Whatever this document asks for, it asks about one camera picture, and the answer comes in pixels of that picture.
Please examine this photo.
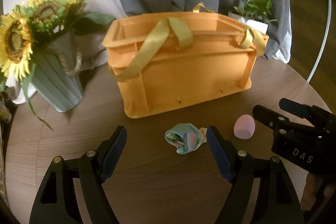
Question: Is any white ring lamp tube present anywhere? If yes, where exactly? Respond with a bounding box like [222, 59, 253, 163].
[306, 0, 333, 83]

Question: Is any sunflower bouquet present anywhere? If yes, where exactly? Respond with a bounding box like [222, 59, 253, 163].
[0, 0, 116, 131]

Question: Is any white plant pot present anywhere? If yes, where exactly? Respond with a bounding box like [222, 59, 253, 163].
[228, 12, 268, 34]

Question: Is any green potted plant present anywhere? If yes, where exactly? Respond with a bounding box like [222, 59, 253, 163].
[234, 0, 278, 23]

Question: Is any grey-green ribbed vase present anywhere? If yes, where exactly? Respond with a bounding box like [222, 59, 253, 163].
[31, 32, 83, 113]

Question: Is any gloved right hand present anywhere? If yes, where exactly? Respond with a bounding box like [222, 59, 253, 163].
[300, 173, 335, 212]

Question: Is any pink egg sponge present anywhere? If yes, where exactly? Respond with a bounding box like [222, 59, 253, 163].
[234, 114, 255, 139]

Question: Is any orange plastic crate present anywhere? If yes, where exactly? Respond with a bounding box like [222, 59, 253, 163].
[102, 3, 269, 118]

